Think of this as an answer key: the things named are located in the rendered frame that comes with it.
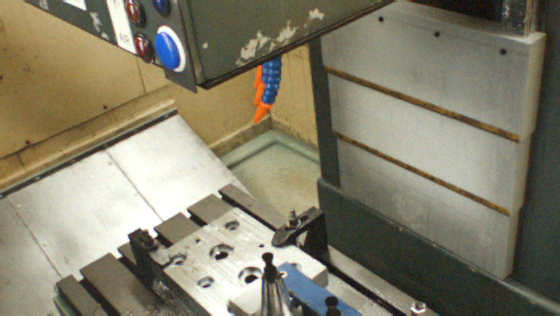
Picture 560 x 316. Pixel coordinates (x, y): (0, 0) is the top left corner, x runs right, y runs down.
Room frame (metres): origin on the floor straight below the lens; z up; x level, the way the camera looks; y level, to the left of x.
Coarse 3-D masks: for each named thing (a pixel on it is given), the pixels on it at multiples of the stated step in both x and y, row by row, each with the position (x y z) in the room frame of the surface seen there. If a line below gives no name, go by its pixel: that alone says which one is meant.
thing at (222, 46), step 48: (48, 0) 0.66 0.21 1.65; (96, 0) 0.56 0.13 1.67; (144, 0) 0.49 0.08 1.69; (192, 0) 0.44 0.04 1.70; (240, 0) 0.47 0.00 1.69; (288, 0) 0.49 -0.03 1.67; (336, 0) 0.52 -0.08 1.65; (384, 0) 0.56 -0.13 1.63; (192, 48) 0.44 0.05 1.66; (240, 48) 0.46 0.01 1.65; (288, 48) 0.49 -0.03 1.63
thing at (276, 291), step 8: (264, 280) 0.58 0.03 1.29; (280, 280) 0.58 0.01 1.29; (264, 288) 0.58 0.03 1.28; (272, 288) 0.57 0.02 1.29; (280, 288) 0.57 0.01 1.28; (264, 296) 0.58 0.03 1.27; (272, 296) 0.57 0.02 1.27; (280, 296) 0.57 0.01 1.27; (288, 296) 0.58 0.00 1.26; (264, 304) 0.57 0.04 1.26; (272, 304) 0.57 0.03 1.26; (280, 304) 0.57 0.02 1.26; (288, 304) 0.57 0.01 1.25; (264, 312) 0.57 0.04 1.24; (272, 312) 0.57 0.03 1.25; (280, 312) 0.57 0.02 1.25; (288, 312) 0.57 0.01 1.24
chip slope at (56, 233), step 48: (144, 144) 1.76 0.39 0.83; (192, 144) 1.77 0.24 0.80; (0, 192) 1.53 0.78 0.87; (48, 192) 1.56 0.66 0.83; (96, 192) 1.57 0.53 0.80; (144, 192) 1.58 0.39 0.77; (192, 192) 1.59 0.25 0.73; (0, 240) 1.41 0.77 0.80; (48, 240) 1.41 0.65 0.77; (96, 240) 1.42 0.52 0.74; (0, 288) 1.27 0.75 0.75; (48, 288) 1.27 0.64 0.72
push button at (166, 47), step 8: (160, 32) 0.46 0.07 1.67; (160, 40) 0.46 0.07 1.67; (168, 40) 0.45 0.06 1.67; (160, 48) 0.46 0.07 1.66; (168, 48) 0.45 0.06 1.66; (176, 48) 0.45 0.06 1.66; (160, 56) 0.46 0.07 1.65; (168, 56) 0.45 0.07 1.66; (176, 56) 0.45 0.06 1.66; (168, 64) 0.45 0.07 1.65; (176, 64) 0.45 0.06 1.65
